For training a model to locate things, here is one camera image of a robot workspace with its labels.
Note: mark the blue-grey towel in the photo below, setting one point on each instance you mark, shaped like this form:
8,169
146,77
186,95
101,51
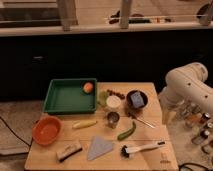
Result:
98,147

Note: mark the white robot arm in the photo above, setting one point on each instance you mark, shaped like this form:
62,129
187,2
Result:
186,83

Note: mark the green plastic tray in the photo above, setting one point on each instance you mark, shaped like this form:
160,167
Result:
66,96

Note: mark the green lettuce toy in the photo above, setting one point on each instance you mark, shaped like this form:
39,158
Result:
103,95

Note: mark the dark red grapes toy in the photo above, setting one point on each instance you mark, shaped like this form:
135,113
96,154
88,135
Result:
118,94

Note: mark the orange peach fruit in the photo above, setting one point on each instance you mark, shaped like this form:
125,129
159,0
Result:
88,87

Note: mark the dark brown bowl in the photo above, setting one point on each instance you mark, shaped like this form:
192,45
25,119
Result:
129,101

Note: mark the blue sponge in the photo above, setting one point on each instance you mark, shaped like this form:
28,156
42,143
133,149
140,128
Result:
137,100

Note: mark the small metal cup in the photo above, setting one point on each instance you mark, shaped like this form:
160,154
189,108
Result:
113,118

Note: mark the metal spoon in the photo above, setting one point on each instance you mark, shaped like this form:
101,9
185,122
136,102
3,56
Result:
140,120

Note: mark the wooden table board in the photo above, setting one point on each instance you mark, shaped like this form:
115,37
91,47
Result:
163,159

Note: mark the orange plastic bowl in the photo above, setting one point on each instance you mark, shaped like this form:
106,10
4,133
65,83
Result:
46,130

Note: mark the white handled dish brush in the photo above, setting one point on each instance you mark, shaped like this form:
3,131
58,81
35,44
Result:
127,151

